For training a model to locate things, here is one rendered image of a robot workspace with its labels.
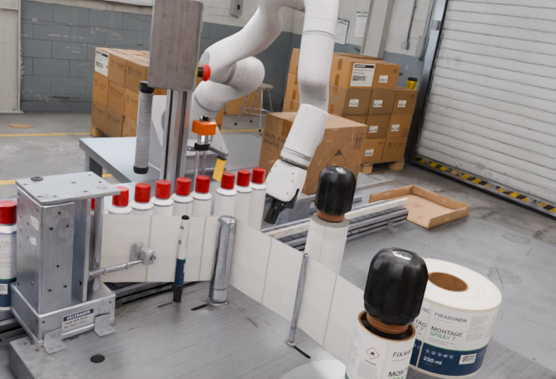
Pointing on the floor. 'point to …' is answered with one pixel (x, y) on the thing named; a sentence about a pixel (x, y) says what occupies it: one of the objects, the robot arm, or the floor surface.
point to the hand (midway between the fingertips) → (271, 216)
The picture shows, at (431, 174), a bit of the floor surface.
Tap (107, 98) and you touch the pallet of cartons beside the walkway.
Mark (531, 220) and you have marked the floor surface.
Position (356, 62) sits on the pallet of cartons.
